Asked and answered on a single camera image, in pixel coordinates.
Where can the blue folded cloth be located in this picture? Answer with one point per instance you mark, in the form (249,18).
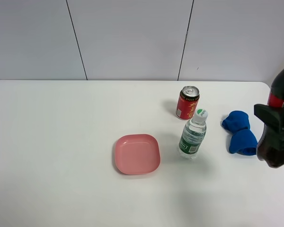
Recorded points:
(243,141)

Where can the cola bottle yellow cap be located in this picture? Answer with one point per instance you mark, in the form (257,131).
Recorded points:
(270,148)

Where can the red drink can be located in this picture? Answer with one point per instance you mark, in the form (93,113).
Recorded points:
(187,102)

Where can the clear water bottle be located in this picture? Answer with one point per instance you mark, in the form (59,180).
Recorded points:
(193,134)

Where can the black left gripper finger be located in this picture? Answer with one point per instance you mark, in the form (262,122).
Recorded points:
(273,119)

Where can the pink square plate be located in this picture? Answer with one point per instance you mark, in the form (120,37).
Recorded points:
(136,154)

